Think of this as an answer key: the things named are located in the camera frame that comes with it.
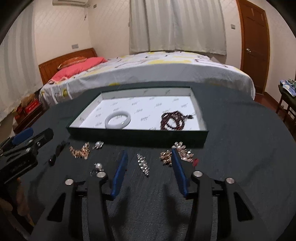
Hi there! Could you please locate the red tassel gold charm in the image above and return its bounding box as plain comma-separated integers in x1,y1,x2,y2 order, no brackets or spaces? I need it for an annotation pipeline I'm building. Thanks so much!
192,158,199,167

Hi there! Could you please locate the silver leaf brooch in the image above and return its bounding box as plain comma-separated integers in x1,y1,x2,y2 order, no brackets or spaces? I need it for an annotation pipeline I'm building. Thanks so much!
137,154,149,177

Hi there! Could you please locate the pearl silver ring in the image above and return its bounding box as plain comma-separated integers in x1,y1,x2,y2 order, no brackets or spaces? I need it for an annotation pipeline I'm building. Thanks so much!
89,163,104,177

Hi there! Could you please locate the pearl flower brooch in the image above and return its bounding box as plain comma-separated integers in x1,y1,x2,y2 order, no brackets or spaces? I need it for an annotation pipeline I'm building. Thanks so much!
159,142,194,167

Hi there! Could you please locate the black cord pendant necklace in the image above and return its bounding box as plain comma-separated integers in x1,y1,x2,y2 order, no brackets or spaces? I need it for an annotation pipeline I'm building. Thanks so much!
47,141,70,167

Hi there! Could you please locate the pearl silver earring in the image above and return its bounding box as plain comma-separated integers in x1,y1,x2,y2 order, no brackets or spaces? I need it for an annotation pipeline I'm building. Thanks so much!
92,141,104,150

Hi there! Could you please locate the rose gold chain necklace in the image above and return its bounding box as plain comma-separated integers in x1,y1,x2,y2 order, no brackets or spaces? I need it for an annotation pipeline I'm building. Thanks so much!
69,141,91,160

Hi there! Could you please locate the white jade bangle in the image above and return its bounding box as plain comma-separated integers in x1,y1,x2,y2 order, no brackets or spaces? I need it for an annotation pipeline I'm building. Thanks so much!
104,111,132,130

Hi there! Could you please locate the dark red bead bracelet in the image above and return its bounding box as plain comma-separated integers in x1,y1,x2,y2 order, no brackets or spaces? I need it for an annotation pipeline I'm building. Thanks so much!
160,111,194,132

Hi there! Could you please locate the white jewelry tray box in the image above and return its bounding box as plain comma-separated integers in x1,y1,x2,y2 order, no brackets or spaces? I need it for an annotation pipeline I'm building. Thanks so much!
67,87,208,148

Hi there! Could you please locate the person's left hand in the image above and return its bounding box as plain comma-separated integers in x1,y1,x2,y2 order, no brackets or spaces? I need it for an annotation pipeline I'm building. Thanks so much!
1,178,32,222

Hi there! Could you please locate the dark wooden nightstand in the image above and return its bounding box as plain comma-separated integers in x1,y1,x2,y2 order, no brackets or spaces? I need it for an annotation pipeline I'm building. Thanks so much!
13,103,45,134

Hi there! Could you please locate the red gift box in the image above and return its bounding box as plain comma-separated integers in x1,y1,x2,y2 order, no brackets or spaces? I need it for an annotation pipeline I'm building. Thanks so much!
23,99,40,115

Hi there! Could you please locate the brown plush toy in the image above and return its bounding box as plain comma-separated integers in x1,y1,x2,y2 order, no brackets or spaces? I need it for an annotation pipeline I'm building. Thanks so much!
21,93,36,108

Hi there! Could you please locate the sheer white left curtain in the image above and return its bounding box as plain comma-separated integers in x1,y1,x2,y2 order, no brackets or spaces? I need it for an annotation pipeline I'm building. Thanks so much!
1,3,43,120

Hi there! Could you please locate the wooden headboard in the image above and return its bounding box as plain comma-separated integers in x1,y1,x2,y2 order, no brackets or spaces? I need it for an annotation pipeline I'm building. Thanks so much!
38,47,98,86

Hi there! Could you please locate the pink pillow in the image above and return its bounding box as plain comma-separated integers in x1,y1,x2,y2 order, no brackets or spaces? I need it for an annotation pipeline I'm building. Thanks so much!
49,57,107,82

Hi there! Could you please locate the dark grey table cloth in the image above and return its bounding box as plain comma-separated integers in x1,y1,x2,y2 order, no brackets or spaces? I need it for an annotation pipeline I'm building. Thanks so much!
0,81,296,241

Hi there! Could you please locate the orange embroidered cushion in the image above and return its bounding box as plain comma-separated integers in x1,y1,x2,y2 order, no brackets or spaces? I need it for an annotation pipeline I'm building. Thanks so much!
57,56,87,70

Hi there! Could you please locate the bed with patterned sheet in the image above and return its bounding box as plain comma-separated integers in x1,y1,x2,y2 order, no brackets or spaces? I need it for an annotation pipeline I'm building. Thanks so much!
39,51,255,108

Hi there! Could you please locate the dark wooden chair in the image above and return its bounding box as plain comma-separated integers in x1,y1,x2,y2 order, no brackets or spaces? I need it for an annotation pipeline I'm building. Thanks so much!
275,84,296,123

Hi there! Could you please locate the pile of clothes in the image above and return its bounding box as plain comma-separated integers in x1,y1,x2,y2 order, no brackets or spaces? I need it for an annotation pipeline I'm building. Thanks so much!
278,79,295,105

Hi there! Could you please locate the brown wooden door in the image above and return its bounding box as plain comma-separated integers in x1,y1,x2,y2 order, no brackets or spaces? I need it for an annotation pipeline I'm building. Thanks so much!
237,1,270,94

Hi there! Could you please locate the grey window curtain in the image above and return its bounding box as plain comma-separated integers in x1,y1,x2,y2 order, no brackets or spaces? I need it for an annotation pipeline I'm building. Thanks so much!
129,0,227,56

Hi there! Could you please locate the white wall air conditioner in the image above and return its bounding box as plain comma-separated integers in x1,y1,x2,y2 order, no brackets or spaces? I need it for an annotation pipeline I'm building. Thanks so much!
52,0,88,7

